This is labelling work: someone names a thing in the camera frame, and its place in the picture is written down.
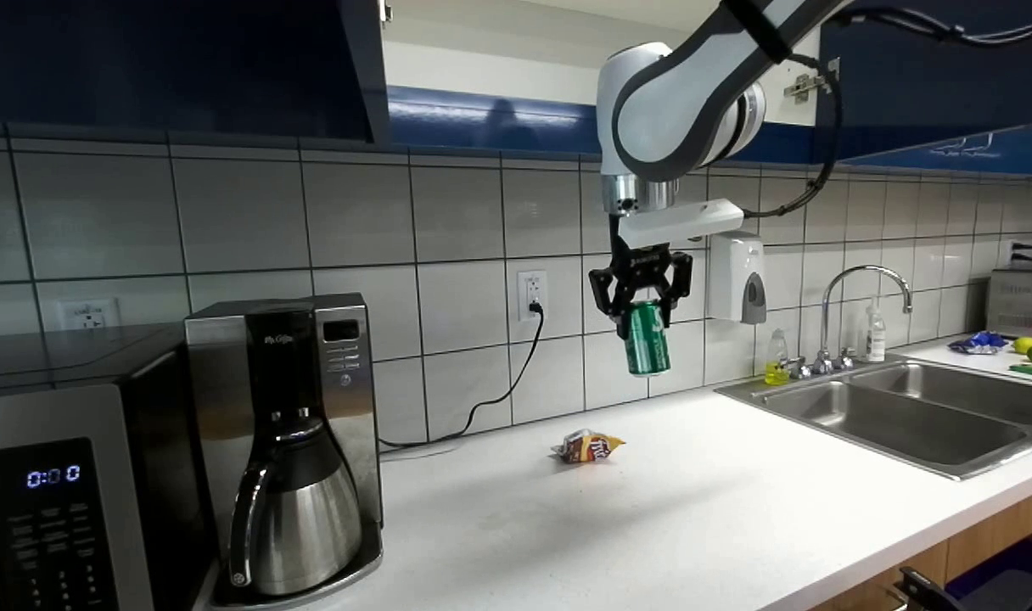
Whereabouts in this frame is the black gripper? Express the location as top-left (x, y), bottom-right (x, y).
top-left (587, 231), bottom-right (700, 346)

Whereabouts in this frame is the green soda can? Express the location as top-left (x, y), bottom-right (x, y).
top-left (622, 298), bottom-right (675, 381)

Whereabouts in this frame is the blue cupboard door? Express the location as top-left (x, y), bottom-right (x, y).
top-left (0, 0), bottom-right (394, 149)
top-left (816, 0), bottom-right (1032, 180)

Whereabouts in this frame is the yellow dish soap bottle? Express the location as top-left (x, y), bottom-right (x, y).
top-left (759, 325), bottom-right (794, 392)

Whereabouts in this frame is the crumpled snack packet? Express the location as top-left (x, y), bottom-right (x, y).
top-left (549, 426), bottom-right (631, 473)

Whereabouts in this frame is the chrome faucet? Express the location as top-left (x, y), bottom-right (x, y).
top-left (819, 260), bottom-right (916, 373)

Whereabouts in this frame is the small clear bottle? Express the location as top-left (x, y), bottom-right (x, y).
top-left (863, 316), bottom-right (893, 367)

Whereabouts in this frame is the stainless steel sink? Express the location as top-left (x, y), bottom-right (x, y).
top-left (716, 353), bottom-right (1032, 485)

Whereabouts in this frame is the black coffee maker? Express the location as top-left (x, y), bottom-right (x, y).
top-left (184, 292), bottom-right (386, 611)

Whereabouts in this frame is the blue dish item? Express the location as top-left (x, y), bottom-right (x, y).
top-left (946, 328), bottom-right (1010, 360)

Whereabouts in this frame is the silver toaster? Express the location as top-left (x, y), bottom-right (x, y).
top-left (981, 239), bottom-right (1032, 338)

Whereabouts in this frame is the steel coffee carafe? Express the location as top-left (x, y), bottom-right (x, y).
top-left (219, 412), bottom-right (372, 604)

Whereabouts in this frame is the wooden base cabinet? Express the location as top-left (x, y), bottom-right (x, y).
top-left (808, 485), bottom-right (1032, 611)

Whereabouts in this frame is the stainless steel microwave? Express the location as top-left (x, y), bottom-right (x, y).
top-left (0, 325), bottom-right (219, 611)

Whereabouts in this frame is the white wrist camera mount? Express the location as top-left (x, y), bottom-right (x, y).
top-left (613, 198), bottom-right (751, 252)

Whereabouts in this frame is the white wall soap dispenser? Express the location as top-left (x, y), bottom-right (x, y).
top-left (707, 235), bottom-right (773, 328)

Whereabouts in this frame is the white wall outlet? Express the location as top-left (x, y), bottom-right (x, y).
top-left (511, 266), bottom-right (554, 325)
top-left (55, 294), bottom-right (127, 338)

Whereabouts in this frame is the black power cord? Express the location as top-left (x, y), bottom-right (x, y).
top-left (378, 298), bottom-right (549, 455)

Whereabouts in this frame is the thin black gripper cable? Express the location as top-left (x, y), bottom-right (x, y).
top-left (740, 0), bottom-right (1032, 223)

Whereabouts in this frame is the metal drawer handle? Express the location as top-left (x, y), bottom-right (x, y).
top-left (888, 564), bottom-right (963, 611)

